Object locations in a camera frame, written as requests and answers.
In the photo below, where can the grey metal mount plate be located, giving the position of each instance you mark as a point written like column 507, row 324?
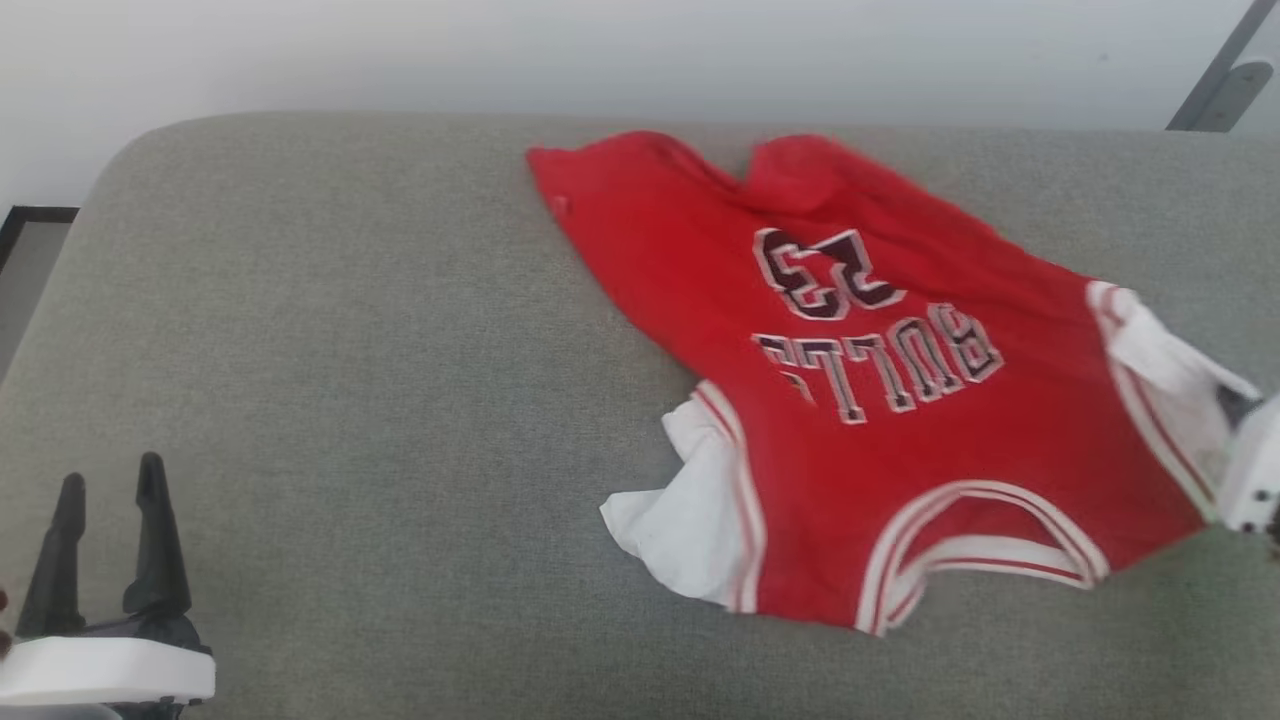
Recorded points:
column 1235, row 95

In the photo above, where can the grey fabric sofa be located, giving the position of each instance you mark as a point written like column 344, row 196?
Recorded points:
column 350, row 400

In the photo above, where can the black floor frame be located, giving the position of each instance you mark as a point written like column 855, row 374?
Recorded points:
column 20, row 225

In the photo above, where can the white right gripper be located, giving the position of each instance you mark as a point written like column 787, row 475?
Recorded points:
column 1258, row 470

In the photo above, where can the red and white basketball jersey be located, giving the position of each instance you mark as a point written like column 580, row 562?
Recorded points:
column 700, row 260

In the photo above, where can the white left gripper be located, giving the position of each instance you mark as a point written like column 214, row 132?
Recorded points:
column 100, row 670

